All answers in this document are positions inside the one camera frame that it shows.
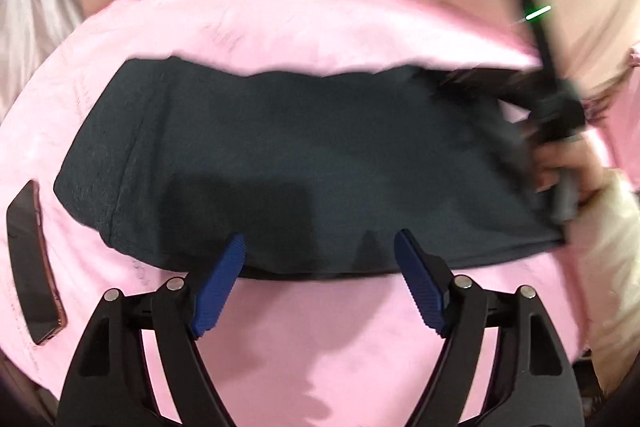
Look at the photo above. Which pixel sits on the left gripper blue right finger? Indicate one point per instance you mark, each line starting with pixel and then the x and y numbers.
pixel 531 381

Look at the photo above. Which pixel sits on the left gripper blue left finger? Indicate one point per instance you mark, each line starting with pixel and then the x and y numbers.
pixel 108 382

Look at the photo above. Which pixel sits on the dark grey pants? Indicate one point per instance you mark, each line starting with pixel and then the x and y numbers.
pixel 317 173

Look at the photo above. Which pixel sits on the cream sleeve forearm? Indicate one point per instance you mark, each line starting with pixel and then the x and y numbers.
pixel 605 239

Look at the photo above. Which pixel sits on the right hand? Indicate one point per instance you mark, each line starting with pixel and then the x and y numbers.
pixel 578 157

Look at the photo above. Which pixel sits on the black smartphone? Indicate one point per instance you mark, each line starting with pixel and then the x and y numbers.
pixel 33 278

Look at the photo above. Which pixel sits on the pink bed sheet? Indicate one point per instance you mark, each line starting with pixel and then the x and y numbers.
pixel 346 353

